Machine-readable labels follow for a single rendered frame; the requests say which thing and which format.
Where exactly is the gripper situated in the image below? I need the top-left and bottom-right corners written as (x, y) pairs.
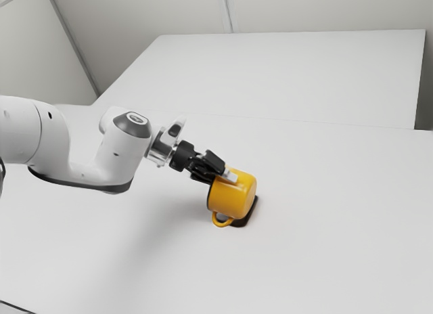
top-left (169, 140), bottom-right (240, 187)

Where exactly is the yellow mug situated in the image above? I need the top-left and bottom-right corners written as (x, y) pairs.
top-left (206, 168), bottom-right (258, 229)

